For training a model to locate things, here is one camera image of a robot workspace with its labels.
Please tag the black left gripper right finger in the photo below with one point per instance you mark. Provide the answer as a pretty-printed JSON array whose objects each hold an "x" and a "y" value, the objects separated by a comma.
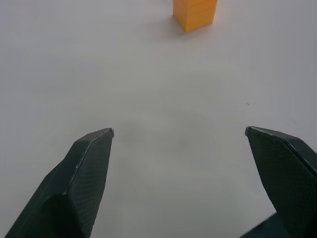
[{"x": 292, "y": 173}]

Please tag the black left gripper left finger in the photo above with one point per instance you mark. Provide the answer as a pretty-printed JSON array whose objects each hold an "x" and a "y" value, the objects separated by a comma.
[{"x": 74, "y": 188}]

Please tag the yellow block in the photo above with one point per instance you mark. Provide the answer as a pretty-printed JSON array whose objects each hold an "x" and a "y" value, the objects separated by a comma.
[{"x": 195, "y": 13}]

